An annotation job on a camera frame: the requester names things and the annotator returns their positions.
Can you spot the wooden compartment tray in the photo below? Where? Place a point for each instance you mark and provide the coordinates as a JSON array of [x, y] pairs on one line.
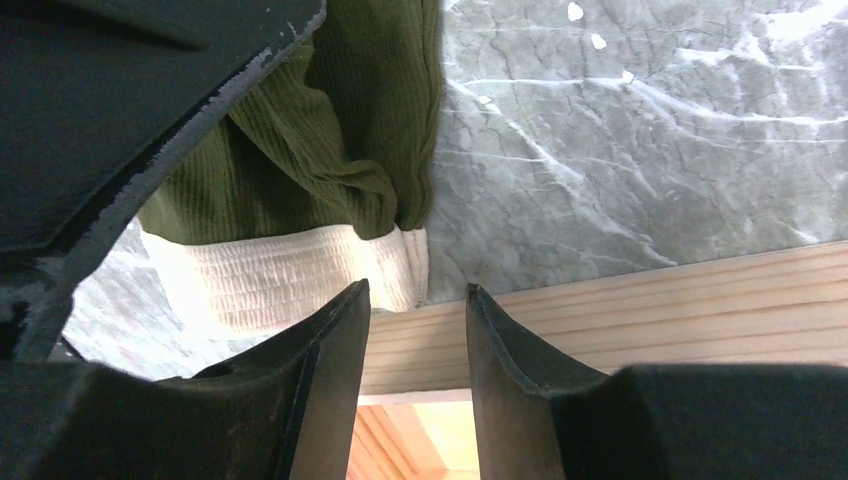
[[414, 419]]

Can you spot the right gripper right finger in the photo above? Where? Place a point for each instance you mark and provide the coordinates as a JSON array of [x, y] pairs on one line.
[[541, 414]]

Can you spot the olive green underwear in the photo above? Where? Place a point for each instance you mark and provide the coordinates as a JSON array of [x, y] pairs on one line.
[[320, 176]]

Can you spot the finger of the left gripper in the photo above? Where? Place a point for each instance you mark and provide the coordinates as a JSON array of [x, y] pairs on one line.
[[100, 100]]

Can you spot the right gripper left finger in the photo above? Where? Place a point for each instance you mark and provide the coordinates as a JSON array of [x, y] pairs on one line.
[[283, 409]]

